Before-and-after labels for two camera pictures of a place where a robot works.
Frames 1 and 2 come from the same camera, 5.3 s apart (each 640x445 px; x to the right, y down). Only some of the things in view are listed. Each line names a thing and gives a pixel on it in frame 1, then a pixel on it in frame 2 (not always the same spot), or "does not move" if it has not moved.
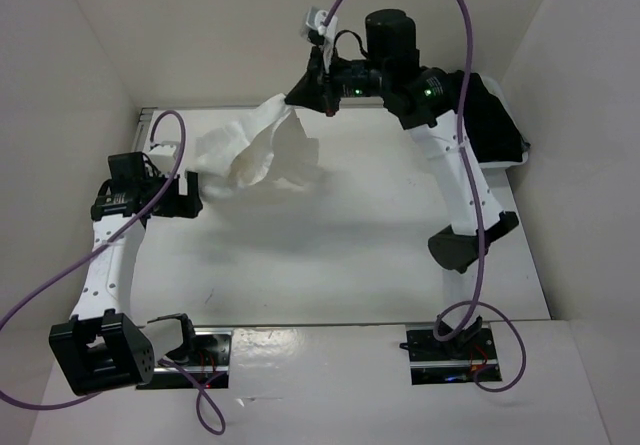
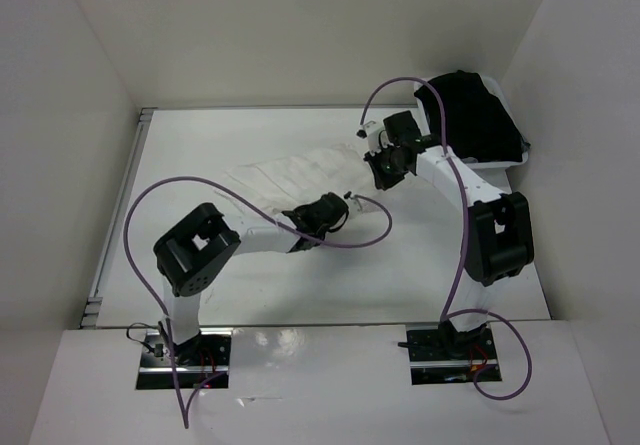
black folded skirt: x=489 y=128 does not move
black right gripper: x=314 y=90 → x=382 y=180
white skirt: x=266 y=148 → x=287 y=181
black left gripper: x=186 y=206 → x=302 y=207
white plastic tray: x=495 y=88 does not move
